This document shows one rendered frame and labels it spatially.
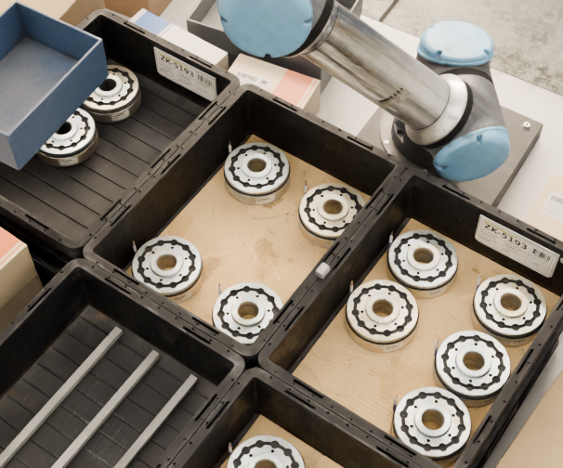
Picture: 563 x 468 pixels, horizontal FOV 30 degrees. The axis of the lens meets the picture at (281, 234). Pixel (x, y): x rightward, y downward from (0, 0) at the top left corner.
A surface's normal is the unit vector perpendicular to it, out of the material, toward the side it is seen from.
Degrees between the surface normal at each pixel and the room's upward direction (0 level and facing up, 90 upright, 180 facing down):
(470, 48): 10
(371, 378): 0
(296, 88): 0
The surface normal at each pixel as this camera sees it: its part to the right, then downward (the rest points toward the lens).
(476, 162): 0.17, 0.84
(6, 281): 0.80, 0.48
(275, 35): -0.02, 0.74
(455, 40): 0.04, -0.70
